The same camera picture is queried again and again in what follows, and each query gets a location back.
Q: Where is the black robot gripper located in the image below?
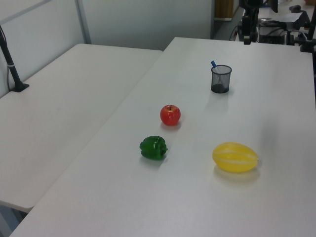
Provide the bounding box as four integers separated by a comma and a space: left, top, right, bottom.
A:
238, 0, 264, 45

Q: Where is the white marker with blue cap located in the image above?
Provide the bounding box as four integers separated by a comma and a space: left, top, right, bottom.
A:
210, 60, 228, 87

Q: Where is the black electronics box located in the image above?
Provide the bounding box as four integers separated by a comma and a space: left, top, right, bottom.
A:
259, 21, 287, 45

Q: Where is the brown wooden cabinet panel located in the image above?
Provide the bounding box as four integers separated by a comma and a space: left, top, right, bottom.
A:
214, 0, 234, 21

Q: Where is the black desk device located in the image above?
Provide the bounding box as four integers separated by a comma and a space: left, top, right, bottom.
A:
290, 4, 311, 30

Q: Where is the black clamp stand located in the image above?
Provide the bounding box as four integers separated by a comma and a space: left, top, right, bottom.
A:
300, 11, 316, 52

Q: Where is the black mesh pen cup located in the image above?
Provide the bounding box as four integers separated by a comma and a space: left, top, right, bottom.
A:
210, 65, 233, 94

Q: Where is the red toy apple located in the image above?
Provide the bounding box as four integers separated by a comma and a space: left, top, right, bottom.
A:
160, 104, 181, 126

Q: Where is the yellow striped toy melon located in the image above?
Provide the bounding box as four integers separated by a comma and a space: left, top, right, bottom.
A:
212, 141, 259, 173

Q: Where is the green toy bell pepper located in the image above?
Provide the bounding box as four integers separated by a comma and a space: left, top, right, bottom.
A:
139, 135, 168, 160

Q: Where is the grey partition frame post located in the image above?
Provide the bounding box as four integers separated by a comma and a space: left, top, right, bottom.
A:
75, 0, 92, 45

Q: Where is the black camera stand pole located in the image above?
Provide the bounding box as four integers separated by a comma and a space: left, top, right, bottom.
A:
0, 24, 30, 93

